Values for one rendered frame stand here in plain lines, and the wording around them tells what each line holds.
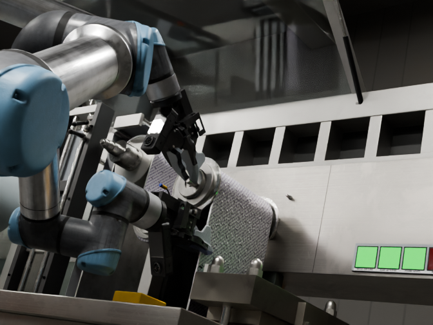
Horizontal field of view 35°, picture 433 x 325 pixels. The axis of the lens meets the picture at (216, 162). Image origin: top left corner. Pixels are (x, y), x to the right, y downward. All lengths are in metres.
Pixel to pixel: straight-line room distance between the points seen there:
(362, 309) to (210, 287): 2.52
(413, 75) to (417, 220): 2.75
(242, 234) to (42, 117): 1.01
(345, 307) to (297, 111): 2.12
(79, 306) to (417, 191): 0.85
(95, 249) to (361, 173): 0.77
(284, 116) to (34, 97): 1.38
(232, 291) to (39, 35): 0.63
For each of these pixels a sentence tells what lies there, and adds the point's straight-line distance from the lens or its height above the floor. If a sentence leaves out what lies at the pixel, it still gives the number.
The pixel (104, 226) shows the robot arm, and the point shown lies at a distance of 1.32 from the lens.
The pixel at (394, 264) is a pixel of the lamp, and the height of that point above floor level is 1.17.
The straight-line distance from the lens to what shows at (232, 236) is 1.64.
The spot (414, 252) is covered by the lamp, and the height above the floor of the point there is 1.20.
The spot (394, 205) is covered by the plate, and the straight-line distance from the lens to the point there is 1.72.
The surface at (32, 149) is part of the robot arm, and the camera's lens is 0.72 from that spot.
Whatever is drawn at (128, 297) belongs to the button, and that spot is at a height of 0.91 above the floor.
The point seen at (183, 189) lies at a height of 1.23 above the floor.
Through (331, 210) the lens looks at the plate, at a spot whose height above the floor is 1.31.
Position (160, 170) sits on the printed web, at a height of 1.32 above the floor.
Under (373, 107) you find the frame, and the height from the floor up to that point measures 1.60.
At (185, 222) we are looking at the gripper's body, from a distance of 1.46.
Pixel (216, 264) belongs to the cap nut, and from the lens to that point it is 1.48.
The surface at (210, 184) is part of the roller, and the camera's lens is 1.59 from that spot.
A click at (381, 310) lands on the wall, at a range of 3.85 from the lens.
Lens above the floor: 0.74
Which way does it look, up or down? 21 degrees up
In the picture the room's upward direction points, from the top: 13 degrees clockwise
